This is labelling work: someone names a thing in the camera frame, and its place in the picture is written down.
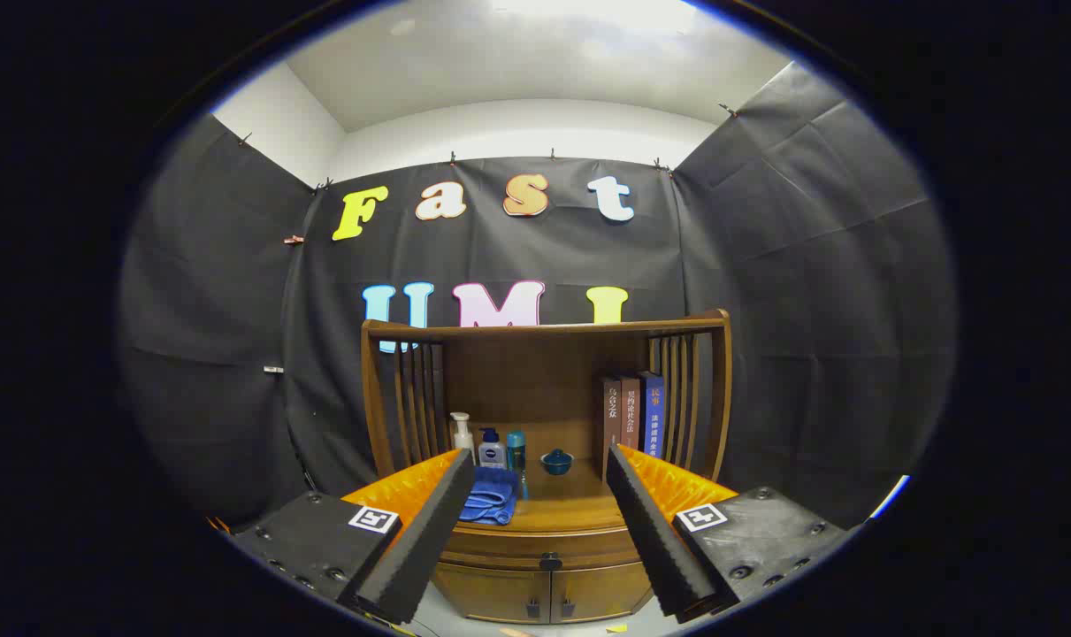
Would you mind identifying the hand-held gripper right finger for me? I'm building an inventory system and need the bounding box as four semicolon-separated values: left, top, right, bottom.
606;444;850;624

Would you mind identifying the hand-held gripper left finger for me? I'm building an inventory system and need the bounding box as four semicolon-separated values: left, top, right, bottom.
232;448;476;625

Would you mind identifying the wooden drawer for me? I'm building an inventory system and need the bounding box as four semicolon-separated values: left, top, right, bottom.
436;526;651;572

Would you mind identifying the wooden cabinet door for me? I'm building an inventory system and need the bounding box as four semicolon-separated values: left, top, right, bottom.
431;563;552;625
549;561;656;624

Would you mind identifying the wooden countertop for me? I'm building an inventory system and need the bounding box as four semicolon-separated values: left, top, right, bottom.
451;457;629;534

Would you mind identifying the wooden cabinet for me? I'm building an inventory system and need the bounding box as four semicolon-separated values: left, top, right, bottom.
361;309;732;625

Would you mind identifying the folded blue towel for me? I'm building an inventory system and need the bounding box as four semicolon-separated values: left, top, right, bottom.
458;466;521;526

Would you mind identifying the blue book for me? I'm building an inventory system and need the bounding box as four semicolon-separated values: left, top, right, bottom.
639;372;666;457

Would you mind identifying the reddish brown book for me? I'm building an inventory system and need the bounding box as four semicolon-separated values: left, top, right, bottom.
621;376;642;453

